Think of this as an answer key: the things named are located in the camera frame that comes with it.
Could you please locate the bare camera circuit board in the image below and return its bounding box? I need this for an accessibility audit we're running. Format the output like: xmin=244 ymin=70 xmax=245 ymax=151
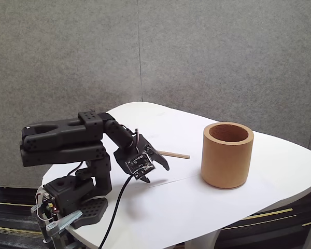
xmin=125 ymin=152 xmax=156 ymax=180

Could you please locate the motor controller board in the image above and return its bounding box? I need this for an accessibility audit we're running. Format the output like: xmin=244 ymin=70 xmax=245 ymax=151
xmin=41 ymin=194 xmax=61 ymax=217

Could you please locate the grey metal table clamp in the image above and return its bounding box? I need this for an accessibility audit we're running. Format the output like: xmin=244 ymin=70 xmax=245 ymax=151
xmin=30 ymin=203 xmax=83 ymax=249

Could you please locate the black camera cable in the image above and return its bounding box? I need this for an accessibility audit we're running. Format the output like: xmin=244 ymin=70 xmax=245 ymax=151
xmin=98 ymin=172 xmax=140 ymax=249

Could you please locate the wooden pen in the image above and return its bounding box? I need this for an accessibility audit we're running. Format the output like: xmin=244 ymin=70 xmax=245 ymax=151
xmin=157 ymin=150 xmax=191 ymax=159

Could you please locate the cork pen holder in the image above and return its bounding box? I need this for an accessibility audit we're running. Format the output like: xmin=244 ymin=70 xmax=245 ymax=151
xmin=201 ymin=121 xmax=255 ymax=190

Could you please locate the thin servo wire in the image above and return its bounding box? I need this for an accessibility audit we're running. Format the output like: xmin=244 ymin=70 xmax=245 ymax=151
xmin=133 ymin=128 xmax=141 ymax=151

